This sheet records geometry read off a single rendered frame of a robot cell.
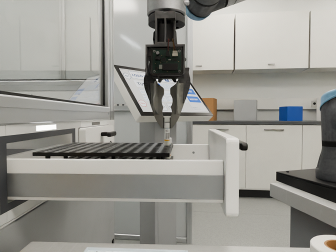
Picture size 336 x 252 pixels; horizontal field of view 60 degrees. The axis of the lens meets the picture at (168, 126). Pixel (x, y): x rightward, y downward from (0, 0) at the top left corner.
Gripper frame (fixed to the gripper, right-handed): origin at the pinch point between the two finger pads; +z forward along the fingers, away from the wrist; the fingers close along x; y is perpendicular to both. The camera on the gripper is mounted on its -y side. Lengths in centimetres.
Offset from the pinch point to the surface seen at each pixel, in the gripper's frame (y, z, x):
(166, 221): -90, 53, -5
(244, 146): 8.1, 4.1, 13.9
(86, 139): -13.4, 4.7, -21.1
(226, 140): 18.5, 2.3, 9.2
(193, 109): -93, -5, 9
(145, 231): -88, 58, -16
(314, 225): -15.9, 26.6, 36.5
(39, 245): 15.9, 18.8, -18.7
